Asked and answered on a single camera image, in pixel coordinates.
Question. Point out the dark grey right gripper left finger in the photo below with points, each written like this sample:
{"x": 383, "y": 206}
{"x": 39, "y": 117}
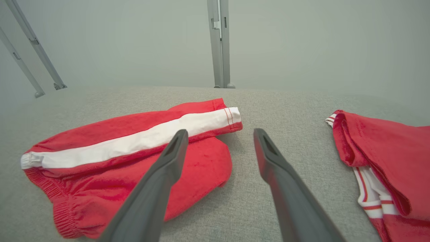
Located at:
{"x": 151, "y": 195}

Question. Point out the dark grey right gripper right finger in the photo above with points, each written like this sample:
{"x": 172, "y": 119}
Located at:
{"x": 292, "y": 198}

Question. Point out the grey fabric sofa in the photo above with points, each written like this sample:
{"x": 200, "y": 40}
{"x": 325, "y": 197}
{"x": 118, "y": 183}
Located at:
{"x": 268, "y": 107}

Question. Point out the grey partition post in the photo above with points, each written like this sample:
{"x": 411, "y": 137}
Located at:
{"x": 220, "y": 50}
{"x": 37, "y": 43}
{"x": 20, "y": 64}

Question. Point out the red shorts white stripe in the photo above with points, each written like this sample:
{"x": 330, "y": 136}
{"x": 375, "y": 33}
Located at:
{"x": 100, "y": 181}

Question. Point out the red basketball jersey white trim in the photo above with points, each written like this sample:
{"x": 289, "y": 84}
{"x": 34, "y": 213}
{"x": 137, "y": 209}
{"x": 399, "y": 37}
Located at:
{"x": 396, "y": 158}

